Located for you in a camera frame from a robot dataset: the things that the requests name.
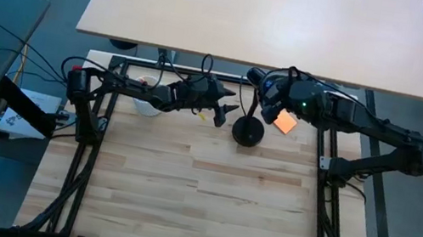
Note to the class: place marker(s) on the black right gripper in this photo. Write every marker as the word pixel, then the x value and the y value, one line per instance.
pixel 289 95

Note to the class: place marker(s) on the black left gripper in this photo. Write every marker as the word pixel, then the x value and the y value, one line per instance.
pixel 197 101

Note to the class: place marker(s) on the black gooseneck desk lamp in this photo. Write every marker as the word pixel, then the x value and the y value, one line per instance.
pixel 248 132

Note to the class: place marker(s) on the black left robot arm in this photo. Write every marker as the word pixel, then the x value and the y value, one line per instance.
pixel 131 85

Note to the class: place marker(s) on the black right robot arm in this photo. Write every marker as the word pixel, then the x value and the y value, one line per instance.
pixel 366 118

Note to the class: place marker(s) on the orange sticky note pad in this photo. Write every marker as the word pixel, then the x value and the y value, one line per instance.
pixel 285 122

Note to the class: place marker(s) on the white textured cup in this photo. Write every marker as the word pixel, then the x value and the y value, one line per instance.
pixel 146 107

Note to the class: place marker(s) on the light wooden desk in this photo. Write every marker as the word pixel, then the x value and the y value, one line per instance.
pixel 254 18

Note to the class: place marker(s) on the black desk foot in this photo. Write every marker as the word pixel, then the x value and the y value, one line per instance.
pixel 122 44

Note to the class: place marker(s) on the red clamp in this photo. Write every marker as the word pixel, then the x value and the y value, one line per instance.
pixel 76 67

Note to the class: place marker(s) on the white printed paper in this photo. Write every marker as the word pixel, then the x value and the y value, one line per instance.
pixel 46 101

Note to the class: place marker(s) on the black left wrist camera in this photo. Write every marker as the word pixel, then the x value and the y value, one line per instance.
pixel 199 83

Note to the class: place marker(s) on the silver arm base bracket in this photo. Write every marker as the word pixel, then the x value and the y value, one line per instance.
pixel 324 163

